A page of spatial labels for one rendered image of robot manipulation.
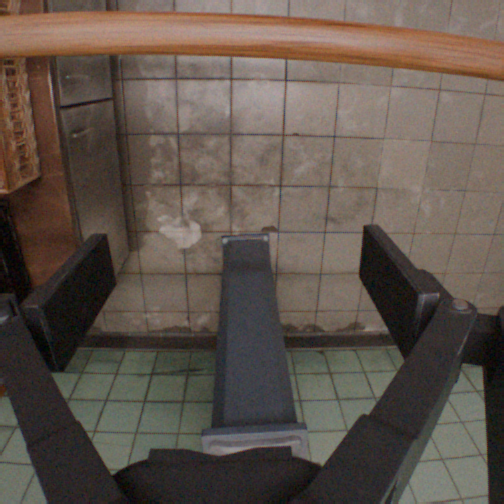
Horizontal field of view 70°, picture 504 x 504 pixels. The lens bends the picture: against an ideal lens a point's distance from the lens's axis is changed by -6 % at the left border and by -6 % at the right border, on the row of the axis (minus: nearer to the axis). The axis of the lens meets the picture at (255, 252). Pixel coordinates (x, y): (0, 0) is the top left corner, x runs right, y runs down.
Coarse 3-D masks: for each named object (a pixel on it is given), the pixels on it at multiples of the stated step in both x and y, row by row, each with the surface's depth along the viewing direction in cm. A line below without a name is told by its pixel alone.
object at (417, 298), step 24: (384, 240) 17; (360, 264) 20; (384, 264) 16; (408, 264) 15; (384, 288) 16; (408, 288) 14; (432, 288) 13; (384, 312) 16; (408, 312) 14; (432, 312) 13; (408, 336) 14
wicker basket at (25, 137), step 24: (0, 0) 72; (0, 72) 70; (24, 72) 78; (0, 96) 71; (24, 96) 80; (0, 120) 71; (24, 120) 80; (0, 144) 72; (24, 144) 82; (0, 168) 88; (24, 168) 88; (0, 192) 75
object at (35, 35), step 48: (0, 48) 25; (48, 48) 25; (96, 48) 25; (144, 48) 26; (192, 48) 26; (240, 48) 26; (288, 48) 26; (336, 48) 26; (384, 48) 26; (432, 48) 26; (480, 48) 26
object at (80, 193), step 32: (32, 0) 73; (64, 0) 85; (96, 0) 106; (32, 64) 79; (64, 64) 88; (96, 64) 110; (32, 96) 82; (64, 96) 89; (96, 96) 111; (64, 128) 91; (96, 128) 112; (64, 160) 90; (96, 160) 113; (32, 192) 91; (64, 192) 92; (96, 192) 114; (32, 224) 95; (64, 224) 95; (96, 224) 115; (32, 256) 99; (64, 256) 99; (32, 288) 103
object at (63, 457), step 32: (0, 320) 12; (0, 352) 11; (32, 352) 11; (32, 384) 9; (32, 416) 8; (64, 416) 9; (32, 448) 7; (64, 448) 7; (64, 480) 6; (96, 480) 7
